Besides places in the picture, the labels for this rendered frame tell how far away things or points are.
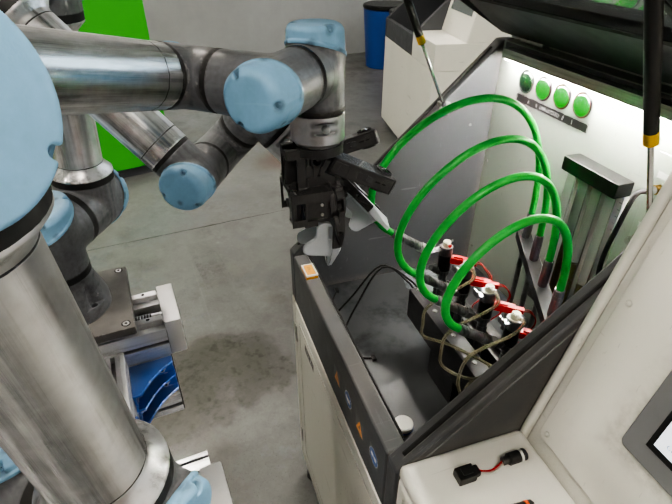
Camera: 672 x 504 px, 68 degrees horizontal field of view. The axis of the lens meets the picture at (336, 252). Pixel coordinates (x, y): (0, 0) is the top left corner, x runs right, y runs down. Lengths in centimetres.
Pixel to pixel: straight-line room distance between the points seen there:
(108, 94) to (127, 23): 345
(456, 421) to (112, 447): 55
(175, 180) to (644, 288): 66
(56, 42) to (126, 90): 8
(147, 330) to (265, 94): 69
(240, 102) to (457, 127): 86
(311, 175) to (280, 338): 180
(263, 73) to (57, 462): 39
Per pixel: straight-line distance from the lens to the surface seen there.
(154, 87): 58
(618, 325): 78
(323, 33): 65
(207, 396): 228
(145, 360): 116
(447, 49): 375
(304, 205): 74
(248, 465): 205
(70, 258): 103
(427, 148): 133
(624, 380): 79
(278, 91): 55
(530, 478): 89
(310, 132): 68
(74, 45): 53
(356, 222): 91
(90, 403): 41
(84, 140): 106
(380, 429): 93
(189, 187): 79
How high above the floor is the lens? 169
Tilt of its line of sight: 34 degrees down
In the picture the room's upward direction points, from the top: straight up
